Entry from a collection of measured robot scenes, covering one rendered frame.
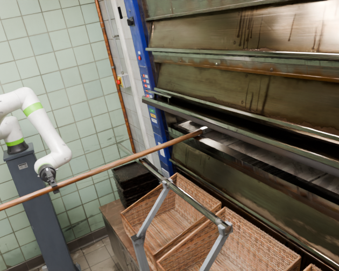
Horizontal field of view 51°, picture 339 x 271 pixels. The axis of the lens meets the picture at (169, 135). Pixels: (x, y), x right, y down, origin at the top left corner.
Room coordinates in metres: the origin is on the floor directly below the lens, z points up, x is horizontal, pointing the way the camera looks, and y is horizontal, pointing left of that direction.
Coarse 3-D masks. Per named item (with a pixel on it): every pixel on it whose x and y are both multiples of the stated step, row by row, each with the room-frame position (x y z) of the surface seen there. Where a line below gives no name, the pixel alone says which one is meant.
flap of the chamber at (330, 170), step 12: (168, 108) 1.90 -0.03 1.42; (192, 108) 1.89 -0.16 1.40; (204, 108) 1.88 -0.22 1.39; (192, 120) 1.65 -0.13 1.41; (228, 120) 1.55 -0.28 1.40; (240, 120) 1.55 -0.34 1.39; (228, 132) 1.38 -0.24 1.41; (264, 132) 1.32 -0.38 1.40; (276, 132) 1.32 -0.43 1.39; (288, 132) 1.31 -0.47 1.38; (252, 144) 1.23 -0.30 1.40; (264, 144) 1.18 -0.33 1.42; (300, 144) 1.14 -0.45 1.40; (312, 144) 1.14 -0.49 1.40; (324, 144) 1.14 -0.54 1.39; (288, 156) 1.06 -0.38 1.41; (300, 156) 1.02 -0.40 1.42; (336, 156) 1.00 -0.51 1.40; (324, 168) 0.93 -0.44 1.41; (336, 168) 0.90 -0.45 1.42
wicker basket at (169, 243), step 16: (176, 176) 2.24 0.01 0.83; (160, 192) 2.19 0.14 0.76; (192, 192) 2.03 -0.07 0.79; (128, 208) 2.09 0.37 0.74; (160, 208) 2.18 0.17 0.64; (176, 208) 2.20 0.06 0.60; (192, 208) 2.02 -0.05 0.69; (208, 208) 1.85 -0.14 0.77; (128, 224) 1.93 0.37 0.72; (160, 224) 2.06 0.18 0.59; (176, 224) 2.03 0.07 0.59; (192, 224) 1.68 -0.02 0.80; (160, 240) 1.88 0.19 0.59; (176, 240) 1.63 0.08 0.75; (160, 256) 1.59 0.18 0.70; (176, 256) 1.63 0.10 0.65
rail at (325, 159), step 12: (144, 96) 2.23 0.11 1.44; (180, 108) 1.79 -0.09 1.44; (204, 120) 1.55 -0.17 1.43; (216, 120) 1.47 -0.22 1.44; (240, 132) 1.31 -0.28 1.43; (252, 132) 1.25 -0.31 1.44; (276, 144) 1.12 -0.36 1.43; (288, 144) 1.08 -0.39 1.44; (312, 156) 0.98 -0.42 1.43; (324, 156) 0.95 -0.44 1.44
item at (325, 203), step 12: (180, 132) 2.15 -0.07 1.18; (204, 144) 1.88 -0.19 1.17; (216, 144) 1.83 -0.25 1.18; (228, 156) 1.67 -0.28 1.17; (240, 156) 1.61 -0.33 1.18; (252, 168) 1.49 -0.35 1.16; (264, 168) 1.44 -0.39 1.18; (276, 168) 1.42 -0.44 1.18; (276, 180) 1.35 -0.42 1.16; (288, 180) 1.29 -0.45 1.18; (300, 180) 1.27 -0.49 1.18; (300, 192) 1.22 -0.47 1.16; (312, 192) 1.17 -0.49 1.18; (324, 192) 1.15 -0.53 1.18; (324, 204) 1.11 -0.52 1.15; (336, 204) 1.07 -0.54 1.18
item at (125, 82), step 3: (117, 75) 2.88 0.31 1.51; (120, 75) 2.84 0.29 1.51; (123, 75) 2.81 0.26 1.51; (126, 75) 2.82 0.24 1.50; (123, 78) 2.81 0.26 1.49; (126, 78) 2.82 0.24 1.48; (123, 81) 2.80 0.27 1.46; (126, 81) 2.81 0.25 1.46; (129, 81) 2.82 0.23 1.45; (120, 84) 2.86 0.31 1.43; (123, 84) 2.80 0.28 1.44; (126, 84) 2.81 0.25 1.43; (129, 84) 2.82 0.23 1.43; (123, 87) 2.80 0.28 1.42; (126, 87) 2.81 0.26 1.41
